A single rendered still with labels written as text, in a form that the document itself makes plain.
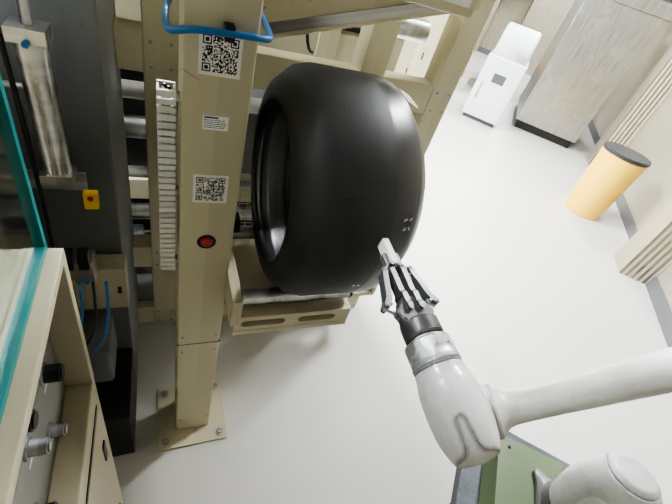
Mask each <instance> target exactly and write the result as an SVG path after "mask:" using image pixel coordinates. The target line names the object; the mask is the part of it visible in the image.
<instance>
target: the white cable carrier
mask: <svg viewBox="0 0 672 504"><path fill-rule="evenodd" d="M159 87H161V88H159ZM171 89H173V90H171ZM176 102H180V91H176V84H175V82H174V81H167V80H160V79H156V109H157V147H158V188H159V227H160V267H161V270H175V263H178V254H175V204H176V202H175V198H176V196H175V195H179V185H176V176H175V175H176V169H175V168H176Z"/></svg>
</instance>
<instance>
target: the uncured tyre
mask: <svg viewBox="0 0 672 504"><path fill-rule="evenodd" d="M424 193H425V156H424V148H423V143H422V138H421V134H420V131H419V128H418V125H417V122H416V120H415V118H414V116H413V113H412V111H411V109H410V107H409V105H408V103H407V101H406V99H405V97H404V96H403V94H402V93H401V92H400V90H399V89H398V88H397V87H396V86H395V85H393V84H392V83H390V82H389V81H387V80H385V79H384V78H382V77H380V76H378V75H376V74H371V73H366V72H361V71H356V70H350V69H345V68H340V67H334V66H329V65H324V64H319V63H313V62H304V63H296V64H292V65H290V66H289V67H288V68H286V69H285V70H284V71H283V72H281V73H280V74H279V75H278V76H276V77H275V78H274V79H273V80H272V81H271V82H270V83H269V85H268V87H267V89H266V91H265V93H264V96H263V99H262V102H261V105H260V109H259V112H258V117H257V122H256V127H255V133H254V141H253V149H252V161H251V215H252V226H253V234H254V240H255V246H256V251H257V255H258V258H259V262H260V264H261V267H262V269H263V271H264V273H265V275H266V276H267V277H268V278H269V279H270V280H271V281H272V282H273V283H274V284H275V285H277V286H278V287H279V288H280V289H281V290H282V291H284V292H286V293H289V294H294V295H298V296H306V295H321V294H336V293H351V292H362V291H365V290H368V289H370V288H373V287H375V286H378V285H379V280H378V273H379V272H380V270H381V269H382V267H383V265H382V263H381V260H380V257H381V254H380V251H379V249H378V247H377V246H378V245H379V243H380V241H381V240H382V238H388V239H389V241H390V243H391V245H392V248H393V250H394V252H395V253H397V254H398V255H399V258H400V260H402V259H403V257H404V256H405V254H406V253H407V251H408V249H409V247H410V245H411V243H412V241H413V239H414V236H415V234H416V231H417V228H418V224H419V221H420V217H421V213H422V208H423V201H424ZM341 198H350V199H373V200H372V201H349V200H341ZM404 216H414V220H413V224H412V228H411V231H410V232H408V233H400V232H401V228H402V224H403V219H404ZM359 283H363V284H362V285H361V286H360V287H352V288H349V287H350V286H351V285H352V284H359Z"/></svg>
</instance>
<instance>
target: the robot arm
mask: <svg viewBox="0 0 672 504"><path fill-rule="evenodd" d="M377 247H378V249H379V251H380V254H381V257H380V260H381V263H382V265H383V267H382V269H381V270H380V272H379V273H378V280H379V287H380V294H381V301H382V305H381V308H380V312H381V313H383V314H385V313H386V312H388V313H390V314H392V315H394V318H395V319H396V320H397V322H398V323H399V326H400V332H401V334H402V337H403V339H404V342H405V344H406V348H405V354H406V357H407V359H408V362H409V364H410V367H411V369H412V373H413V376H414V377H415V380H416V383H417V388H418V396H419V400H420V403H421V406H422V409H423V412H424V415H425V417H426V420H427V422H428V425H429V427H430V429H431V431H432V433H433V436H434V438H435V440H436V442H437V444H438V445H439V447H440V448H441V450H442V451H443V453H444V454H445V455H446V457H447V458H448V459H449V460H450V462H451V463H452V464H453V465H454V466H455V467H457V468H471V467H476V466H479V465H482V464H485V463H487V462H489V461H491V460H492V459H494V458H495V457H497V456H498V455H499V453H500V451H501V445H500V440H502V439H505V437H506V434H507V433H508V431H509V430H510V429H511V428H513V427H514V426H517V425H520V424H523V423H527V422H531V421H535V420H540V419H545V418H549V417H554V416H559V415H563V414H568V413H573V412H578V411H583V410H588V409H593V408H598V407H603V406H608V405H613V404H618V403H623V402H628V401H633V400H638V399H643V398H648V397H653V396H658V395H664V394H669V393H672V347H669V348H666V349H662V350H658V351H655V352H651V353H647V354H644V355H640V356H637V357H633V358H630V359H627V360H624V361H620V362H617V363H614V364H611V365H608V366H604V367H601V368H598V369H595V370H592V371H589V372H585V373H582V374H579V375H576V376H573V377H570V378H566V379H563V380H560V381H557V382H554V383H551V384H547V385H544V386H540V387H536V388H531V389H526V390H519V391H501V390H498V389H496V388H494V387H492V386H491V385H490V384H489V383H487V384H479V383H478V382H477V380H476V378H475V377H474V375H473V374H472V373H471V371H470V370H469V369H468V368H467V367H466V365H465V364H464V362H463V360H462V357H461V355H460V353H459V352H458V350H457V348H456V346H455V344H454V342H453V340H452V338H451V335H450V334H449V333H448V332H445V331H444V330H443V328H442V326H441V324H440V321H439V319H438V317H437V316H436V315H435V314H434V310H433V309H434V308H435V306H436V305H437V304H438V303H439V302H440V300H439V299H438V298H437V297H436V296H435V295H434V294H432V293H431V291H430V290H429V289H428V287H427V286H426V284H425V283H424V282H423V280H422V279H421V278H420V276H419V275H418V274H417V272H416V271H415V269H414V268H413V267H412V266H410V265H409V266H405V265H404V264H403V263H402V262H401V260H400V258H399V255H398V254H397V253H395V252H394V250H393V248H392V245H391V243H390V241H389V239H388V238H382V240H381V241H380V243H379V245H378V246H377ZM410 274H411V275H410ZM391 290H392V292H393V294H394V297H395V303H396V307H394V302H393V301H392V292H391ZM532 476H533V480H534V504H663V499H662V493H661V490H660V487H659V485H658V484H657V482H656V480H655V478H654V477H653V475H652V474H651V473H650V471H649V470H648V469H647V468H646V467H645V466H644V465H643V464H641V463H640V462H639V461H637V460H636V459H634V458H632V457H630V456H627V455H624V454H618V453H594V454H591V455H588V456H585V457H583V458H581V459H579V460H578V461H576V462H574V463H573V464H571V465H570V466H569V467H568V466H566V467H565V466H564V467H563V468H562V472H561V473H560V474H559V476H558V477H557V478H556V479H554V478H553V477H551V476H549V475H548V474H546V473H545V472H544V471H542V470H541V469H538V468H537V469H535V470H533V472H532Z"/></svg>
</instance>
